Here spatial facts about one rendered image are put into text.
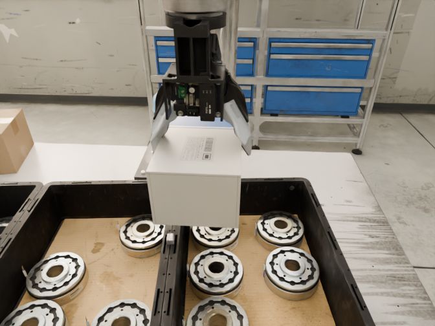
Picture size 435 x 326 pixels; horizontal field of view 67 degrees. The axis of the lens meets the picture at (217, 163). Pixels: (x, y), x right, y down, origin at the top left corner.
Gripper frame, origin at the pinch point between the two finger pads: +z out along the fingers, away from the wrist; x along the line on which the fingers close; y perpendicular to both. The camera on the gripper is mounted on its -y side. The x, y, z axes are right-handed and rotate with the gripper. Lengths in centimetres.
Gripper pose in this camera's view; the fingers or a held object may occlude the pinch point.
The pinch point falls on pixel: (202, 151)
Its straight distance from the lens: 50.8
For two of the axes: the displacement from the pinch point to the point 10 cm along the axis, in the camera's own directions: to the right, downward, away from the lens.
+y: -0.7, 5.4, -8.4
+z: 0.0, 8.4, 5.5
